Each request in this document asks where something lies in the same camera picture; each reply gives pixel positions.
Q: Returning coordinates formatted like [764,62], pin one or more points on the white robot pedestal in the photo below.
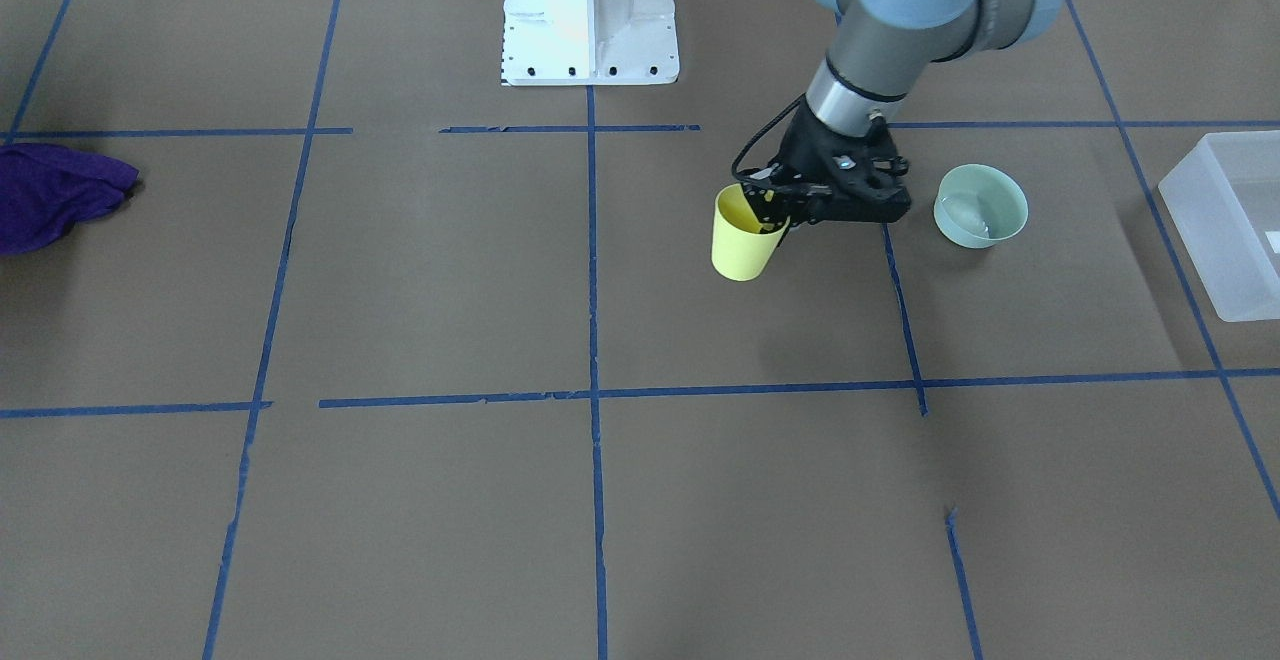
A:
[589,43]

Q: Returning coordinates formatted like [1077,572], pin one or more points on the purple cloth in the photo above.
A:
[47,190]

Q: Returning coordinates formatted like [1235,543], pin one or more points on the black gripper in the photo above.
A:
[799,149]

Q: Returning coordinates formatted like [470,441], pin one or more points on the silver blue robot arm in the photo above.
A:
[882,47]

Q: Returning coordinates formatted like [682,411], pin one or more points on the clear plastic storage box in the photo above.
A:
[1223,197]

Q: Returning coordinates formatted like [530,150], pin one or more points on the light green bowl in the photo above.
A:
[978,206]

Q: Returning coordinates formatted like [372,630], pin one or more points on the yellow plastic cup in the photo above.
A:
[737,251]

